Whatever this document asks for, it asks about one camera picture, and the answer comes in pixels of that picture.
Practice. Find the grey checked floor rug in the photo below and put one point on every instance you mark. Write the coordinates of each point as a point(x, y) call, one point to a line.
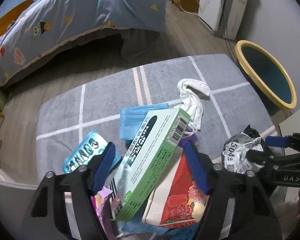
point(114, 106)

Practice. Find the teal blister pill pack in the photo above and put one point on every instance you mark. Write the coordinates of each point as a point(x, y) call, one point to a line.
point(93, 144)

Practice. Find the yellow rimmed teal trash bin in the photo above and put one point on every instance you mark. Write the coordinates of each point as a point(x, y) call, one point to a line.
point(267, 73)

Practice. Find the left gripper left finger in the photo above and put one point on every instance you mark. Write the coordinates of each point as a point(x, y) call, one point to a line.
point(46, 216)

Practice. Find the blue nitrile glove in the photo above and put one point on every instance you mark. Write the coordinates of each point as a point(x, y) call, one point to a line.
point(183, 233)

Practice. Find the wooden bed headboard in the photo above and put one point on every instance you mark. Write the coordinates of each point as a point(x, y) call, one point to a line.
point(12, 15)

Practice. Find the pink snack wrapper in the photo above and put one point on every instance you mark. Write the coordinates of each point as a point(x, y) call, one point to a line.
point(101, 206)

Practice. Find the green white medicine box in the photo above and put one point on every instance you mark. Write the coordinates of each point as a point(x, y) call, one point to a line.
point(145, 160)

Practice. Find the red white tissue pack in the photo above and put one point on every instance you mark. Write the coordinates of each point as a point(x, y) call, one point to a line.
point(176, 202)

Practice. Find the white air purifier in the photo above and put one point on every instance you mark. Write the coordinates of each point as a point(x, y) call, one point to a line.
point(222, 18)

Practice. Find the black white wrapper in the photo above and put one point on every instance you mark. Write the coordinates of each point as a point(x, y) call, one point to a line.
point(235, 149)

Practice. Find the blue face mask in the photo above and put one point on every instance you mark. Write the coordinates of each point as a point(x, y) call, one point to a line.
point(131, 119)
point(138, 227)

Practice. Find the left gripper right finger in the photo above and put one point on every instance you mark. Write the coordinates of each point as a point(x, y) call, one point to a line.
point(238, 206)

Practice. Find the purple wrapper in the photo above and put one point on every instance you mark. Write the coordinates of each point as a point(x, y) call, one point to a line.
point(188, 136)

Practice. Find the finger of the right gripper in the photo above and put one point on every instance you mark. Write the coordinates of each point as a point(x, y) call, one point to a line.
point(265, 158)
point(280, 142)

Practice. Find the white cloth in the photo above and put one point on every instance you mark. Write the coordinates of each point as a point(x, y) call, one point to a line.
point(190, 101)

